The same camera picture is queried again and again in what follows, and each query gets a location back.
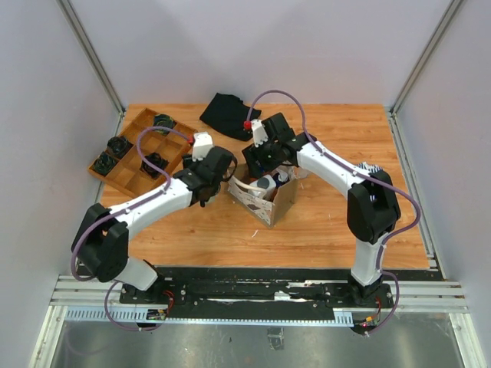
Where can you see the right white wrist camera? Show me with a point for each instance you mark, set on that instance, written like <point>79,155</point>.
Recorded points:
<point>257,129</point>

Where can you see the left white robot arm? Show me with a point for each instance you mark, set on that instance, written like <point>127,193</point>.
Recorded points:
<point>101,246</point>

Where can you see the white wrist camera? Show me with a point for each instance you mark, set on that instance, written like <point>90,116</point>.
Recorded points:
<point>257,129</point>
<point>202,144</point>

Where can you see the grey slotted cable duct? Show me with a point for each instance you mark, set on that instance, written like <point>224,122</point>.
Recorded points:
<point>144,315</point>

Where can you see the blue striped folded cloth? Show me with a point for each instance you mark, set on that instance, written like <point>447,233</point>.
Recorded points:
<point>369,167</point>

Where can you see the wooden compartment tray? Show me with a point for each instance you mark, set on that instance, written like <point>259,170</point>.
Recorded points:
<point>126,181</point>

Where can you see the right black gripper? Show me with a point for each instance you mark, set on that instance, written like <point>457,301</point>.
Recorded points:
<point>252,154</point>

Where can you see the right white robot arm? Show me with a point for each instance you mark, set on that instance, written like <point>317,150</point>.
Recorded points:
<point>372,208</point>

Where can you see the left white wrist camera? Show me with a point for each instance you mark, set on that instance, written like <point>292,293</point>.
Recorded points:
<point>202,144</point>

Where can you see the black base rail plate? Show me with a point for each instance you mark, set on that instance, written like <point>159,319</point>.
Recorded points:
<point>253,292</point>

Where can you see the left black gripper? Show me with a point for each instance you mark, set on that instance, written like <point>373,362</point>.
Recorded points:
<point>189,163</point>

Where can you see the printed canvas tote bag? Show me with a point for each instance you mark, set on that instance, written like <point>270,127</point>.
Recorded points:
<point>267,212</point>

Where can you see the orange bottle dark cap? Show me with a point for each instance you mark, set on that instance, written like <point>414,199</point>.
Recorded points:
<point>283,177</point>

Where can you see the white bottle grey cap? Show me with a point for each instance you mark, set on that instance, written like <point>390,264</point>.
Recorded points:
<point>263,187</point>

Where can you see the black folded cloth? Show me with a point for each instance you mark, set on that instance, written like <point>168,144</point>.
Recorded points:
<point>226,114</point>

